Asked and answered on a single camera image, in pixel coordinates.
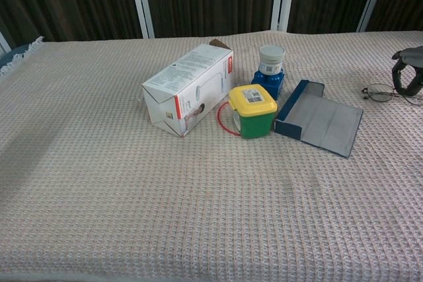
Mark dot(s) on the beige waffle fringed blanket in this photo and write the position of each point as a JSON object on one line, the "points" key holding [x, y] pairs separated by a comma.
{"points": [[132, 196]]}

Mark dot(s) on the thin-framed eyeglasses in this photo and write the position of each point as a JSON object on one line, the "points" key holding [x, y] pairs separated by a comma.
{"points": [[380, 96]]}

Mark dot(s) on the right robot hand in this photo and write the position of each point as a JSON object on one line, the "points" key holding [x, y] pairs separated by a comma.
{"points": [[413, 55]]}

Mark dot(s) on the white cardboard product box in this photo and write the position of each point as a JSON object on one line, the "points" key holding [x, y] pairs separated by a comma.
{"points": [[185, 77]]}

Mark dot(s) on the blue grey glasses case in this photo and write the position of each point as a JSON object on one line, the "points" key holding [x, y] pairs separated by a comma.
{"points": [[327, 123]]}

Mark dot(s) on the yellow green plastic container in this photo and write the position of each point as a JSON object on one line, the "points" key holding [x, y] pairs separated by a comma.
{"points": [[254, 110]]}

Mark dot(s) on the white round jar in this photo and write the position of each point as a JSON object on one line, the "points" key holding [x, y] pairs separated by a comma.
{"points": [[271, 59]]}

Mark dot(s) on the blue plastic block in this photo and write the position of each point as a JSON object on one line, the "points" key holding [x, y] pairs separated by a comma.
{"points": [[269, 82]]}

